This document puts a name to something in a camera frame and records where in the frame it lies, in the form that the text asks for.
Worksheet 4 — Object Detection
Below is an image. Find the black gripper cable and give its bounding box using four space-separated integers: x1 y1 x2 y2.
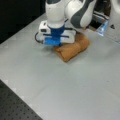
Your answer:
34 31 46 45

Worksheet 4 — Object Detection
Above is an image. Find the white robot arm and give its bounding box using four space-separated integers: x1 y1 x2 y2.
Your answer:
38 0 97 45

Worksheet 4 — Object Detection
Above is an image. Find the aluminium frame rail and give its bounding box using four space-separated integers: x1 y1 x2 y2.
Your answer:
92 11 109 23

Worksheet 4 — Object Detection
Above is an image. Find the white gripper body blue mount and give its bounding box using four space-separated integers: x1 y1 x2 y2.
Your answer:
38 20 75 45

